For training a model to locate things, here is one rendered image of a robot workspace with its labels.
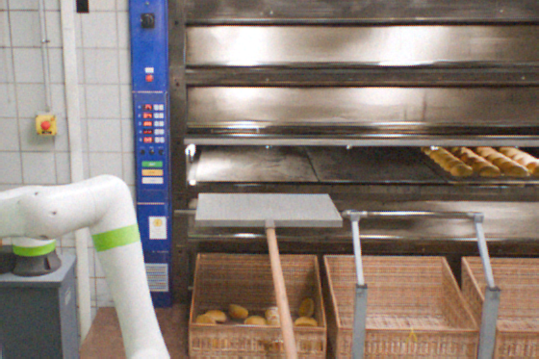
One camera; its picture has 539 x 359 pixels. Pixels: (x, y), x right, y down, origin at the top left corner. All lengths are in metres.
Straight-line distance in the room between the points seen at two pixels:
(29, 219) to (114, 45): 1.51
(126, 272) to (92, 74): 1.48
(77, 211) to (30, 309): 0.56
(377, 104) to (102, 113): 1.21
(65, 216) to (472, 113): 2.01
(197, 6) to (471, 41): 1.16
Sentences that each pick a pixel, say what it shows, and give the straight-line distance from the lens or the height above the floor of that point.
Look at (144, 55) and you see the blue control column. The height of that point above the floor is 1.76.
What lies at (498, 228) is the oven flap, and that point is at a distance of 3.23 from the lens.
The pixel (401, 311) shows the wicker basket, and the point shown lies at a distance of 3.16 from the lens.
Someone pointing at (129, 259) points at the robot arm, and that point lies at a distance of 1.59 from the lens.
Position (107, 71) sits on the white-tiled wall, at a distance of 2.92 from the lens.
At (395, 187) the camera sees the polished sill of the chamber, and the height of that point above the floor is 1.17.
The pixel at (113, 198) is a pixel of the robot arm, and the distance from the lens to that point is 1.58.
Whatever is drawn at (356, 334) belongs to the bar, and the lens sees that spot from 2.59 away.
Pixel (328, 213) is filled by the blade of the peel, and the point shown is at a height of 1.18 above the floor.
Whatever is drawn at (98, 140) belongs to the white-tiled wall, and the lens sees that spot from 2.97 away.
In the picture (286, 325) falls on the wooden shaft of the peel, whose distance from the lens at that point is 1.76.
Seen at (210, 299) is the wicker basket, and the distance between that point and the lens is 3.06.
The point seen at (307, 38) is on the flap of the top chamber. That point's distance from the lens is 2.88.
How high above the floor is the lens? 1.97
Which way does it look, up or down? 16 degrees down
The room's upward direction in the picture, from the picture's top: straight up
